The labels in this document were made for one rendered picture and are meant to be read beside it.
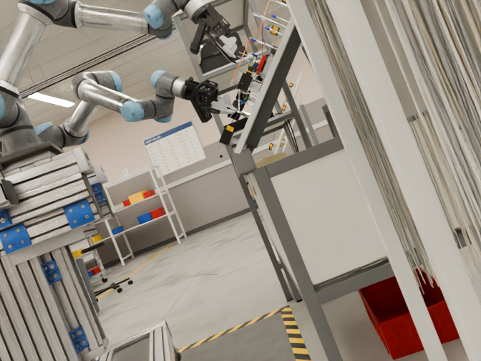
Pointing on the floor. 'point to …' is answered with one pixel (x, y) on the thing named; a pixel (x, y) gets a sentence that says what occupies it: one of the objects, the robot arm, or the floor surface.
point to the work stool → (102, 269)
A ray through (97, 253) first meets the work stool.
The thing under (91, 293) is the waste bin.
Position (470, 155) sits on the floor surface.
